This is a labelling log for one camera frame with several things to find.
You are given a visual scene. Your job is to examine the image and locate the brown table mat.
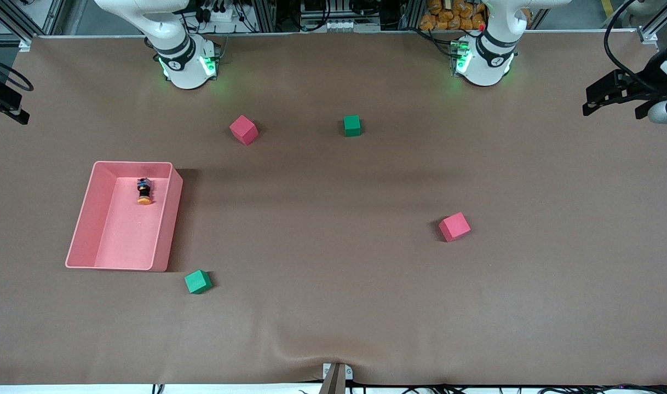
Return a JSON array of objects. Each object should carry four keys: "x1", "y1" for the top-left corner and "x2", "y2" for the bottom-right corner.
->
[{"x1": 0, "y1": 30, "x2": 667, "y2": 387}]

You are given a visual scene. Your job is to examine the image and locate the aluminium frame profile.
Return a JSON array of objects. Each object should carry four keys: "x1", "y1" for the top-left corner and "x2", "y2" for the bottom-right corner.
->
[
  {"x1": 637, "y1": 0, "x2": 667, "y2": 44},
  {"x1": 0, "y1": 0, "x2": 66, "y2": 53}
]

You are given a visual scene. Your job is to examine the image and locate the pile of orange objects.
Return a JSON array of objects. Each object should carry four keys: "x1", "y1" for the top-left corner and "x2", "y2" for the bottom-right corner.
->
[{"x1": 419, "y1": 0, "x2": 487, "y2": 31}]

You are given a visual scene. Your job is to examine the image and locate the pink plastic tray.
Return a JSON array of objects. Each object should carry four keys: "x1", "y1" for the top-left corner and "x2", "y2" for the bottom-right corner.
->
[{"x1": 65, "y1": 160, "x2": 184, "y2": 273}]

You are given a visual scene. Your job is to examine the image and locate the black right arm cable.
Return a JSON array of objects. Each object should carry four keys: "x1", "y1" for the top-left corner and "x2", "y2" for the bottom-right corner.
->
[{"x1": 0, "y1": 57, "x2": 35, "y2": 92}]

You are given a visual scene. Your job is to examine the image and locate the aluminium camera post with bracket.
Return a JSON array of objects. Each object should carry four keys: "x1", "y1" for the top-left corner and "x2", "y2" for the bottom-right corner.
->
[{"x1": 320, "y1": 362, "x2": 354, "y2": 394}]

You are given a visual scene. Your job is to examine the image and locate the pink foam cube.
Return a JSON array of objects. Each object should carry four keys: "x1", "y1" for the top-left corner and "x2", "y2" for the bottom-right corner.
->
[
  {"x1": 438, "y1": 212, "x2": 472, "y2": 242},
  {"x1": 229, "y1": 115, "x2": 259, "y2": 146}
]

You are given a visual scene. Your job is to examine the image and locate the white power strip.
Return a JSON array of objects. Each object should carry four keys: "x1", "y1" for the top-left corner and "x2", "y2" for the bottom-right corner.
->
[{"x1": 199, "y1": 5, "x2": 235, "y2": 24}]

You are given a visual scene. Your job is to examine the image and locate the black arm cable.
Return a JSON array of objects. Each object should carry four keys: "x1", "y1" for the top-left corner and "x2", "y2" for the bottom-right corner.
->
[
  {"x1": 603, "y1": 0, "x2": 660, "y2": 91},
  {"x1": 0, "y1": 57, "x2": 35, "y2": 92}
]

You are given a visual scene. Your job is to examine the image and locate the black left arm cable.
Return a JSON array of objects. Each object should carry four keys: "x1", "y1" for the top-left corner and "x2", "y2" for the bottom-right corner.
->
[{"x1": 603, "y1": 0, "x2": 660, "y2": 91}]

